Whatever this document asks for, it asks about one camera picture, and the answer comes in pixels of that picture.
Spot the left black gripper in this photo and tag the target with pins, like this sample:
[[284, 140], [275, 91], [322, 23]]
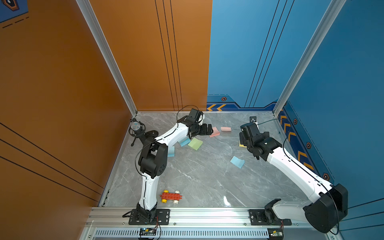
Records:
[[203, 132]]

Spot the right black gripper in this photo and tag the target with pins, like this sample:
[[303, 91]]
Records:
[[242, 141]]

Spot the pink memo pad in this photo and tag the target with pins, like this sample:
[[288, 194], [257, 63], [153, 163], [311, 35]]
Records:
[[215, 133]]

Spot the torn pink page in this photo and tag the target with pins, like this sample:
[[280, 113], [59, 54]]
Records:
[[226, 129]]

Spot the blue curved memo pad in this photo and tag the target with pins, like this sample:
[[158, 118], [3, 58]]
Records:
[[237, 162]]

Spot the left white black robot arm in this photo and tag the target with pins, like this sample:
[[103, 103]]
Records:
[[153, 156]]

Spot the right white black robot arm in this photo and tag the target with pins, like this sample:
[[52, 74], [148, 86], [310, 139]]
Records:
[[327, 204]]

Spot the large green memo pad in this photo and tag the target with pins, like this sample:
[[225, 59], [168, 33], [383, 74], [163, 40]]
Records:
[[195, 144]]

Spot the blue memo pad centre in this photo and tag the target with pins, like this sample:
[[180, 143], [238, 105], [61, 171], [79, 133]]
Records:
[[184, 141]]

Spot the light blue memo pad left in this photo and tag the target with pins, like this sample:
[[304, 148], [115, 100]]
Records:
[[171, 151]]

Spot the red toy brick car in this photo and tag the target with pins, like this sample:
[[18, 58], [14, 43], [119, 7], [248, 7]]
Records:
[[175, 197]]

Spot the right circuit board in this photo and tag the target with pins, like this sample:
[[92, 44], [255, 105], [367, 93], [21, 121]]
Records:
[[275, 234]]

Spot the left green circuit board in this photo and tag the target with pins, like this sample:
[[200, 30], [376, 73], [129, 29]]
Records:
[[148, 232]]

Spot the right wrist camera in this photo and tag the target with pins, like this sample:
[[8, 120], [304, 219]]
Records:
[[253, 119]]

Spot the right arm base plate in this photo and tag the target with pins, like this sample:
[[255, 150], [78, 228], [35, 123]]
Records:
[[262, 217]]

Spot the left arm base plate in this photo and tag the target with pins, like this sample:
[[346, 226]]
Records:
[[160, 216]]

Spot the aluminium front rail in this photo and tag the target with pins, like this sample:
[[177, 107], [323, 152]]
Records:
[[194, 224]]

